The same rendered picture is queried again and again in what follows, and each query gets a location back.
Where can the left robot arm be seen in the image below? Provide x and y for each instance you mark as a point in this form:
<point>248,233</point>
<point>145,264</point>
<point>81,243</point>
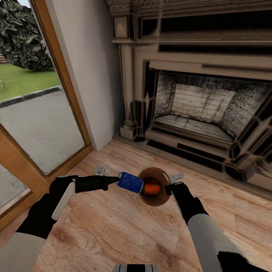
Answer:
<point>24,247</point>

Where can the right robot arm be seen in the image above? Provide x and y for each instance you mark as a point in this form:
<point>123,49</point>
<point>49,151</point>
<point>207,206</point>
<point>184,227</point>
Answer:
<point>215,251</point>

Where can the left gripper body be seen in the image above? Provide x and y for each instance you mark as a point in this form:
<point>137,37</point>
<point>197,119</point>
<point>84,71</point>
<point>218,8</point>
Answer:
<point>97,182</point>

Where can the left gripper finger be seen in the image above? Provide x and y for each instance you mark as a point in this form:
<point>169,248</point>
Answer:
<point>112,180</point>

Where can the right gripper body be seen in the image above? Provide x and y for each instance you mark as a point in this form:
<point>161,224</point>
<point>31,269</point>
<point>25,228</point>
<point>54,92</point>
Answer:
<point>168,189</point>

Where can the wood fireplace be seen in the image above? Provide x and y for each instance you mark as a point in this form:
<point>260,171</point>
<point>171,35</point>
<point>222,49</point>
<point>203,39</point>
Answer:
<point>197,85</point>

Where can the trash can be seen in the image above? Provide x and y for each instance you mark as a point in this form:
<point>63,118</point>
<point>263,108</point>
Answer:
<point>162,179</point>

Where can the door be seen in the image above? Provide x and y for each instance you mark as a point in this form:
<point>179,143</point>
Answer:
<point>42,131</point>

